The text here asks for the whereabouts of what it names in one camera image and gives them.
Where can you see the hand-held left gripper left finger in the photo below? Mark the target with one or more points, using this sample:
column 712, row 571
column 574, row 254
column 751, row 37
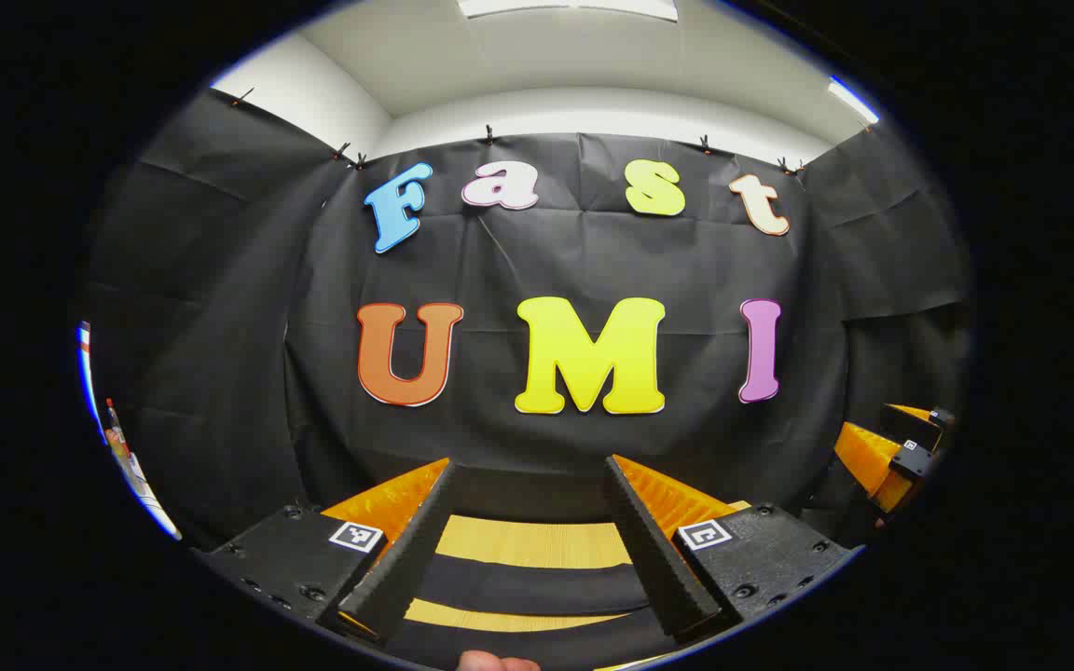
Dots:
column 406, row 559

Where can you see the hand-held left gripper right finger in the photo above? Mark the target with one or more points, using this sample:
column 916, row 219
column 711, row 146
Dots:
column 658, row 559

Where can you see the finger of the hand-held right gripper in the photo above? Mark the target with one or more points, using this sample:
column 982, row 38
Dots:
column 940, row 417
column 912, row 461

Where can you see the dark jeans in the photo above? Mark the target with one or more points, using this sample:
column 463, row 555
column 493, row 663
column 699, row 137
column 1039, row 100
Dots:
column 528, row 582

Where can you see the black backdrop cloth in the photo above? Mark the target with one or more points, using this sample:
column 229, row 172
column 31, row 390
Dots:
column 546, row 252

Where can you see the ceiling light panel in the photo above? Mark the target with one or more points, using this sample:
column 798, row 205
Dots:
column 565, row 7
column 854, row 101

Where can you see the row of black cloth clips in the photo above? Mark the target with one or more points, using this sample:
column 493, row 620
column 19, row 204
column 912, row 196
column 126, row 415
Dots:
column 490, row 136

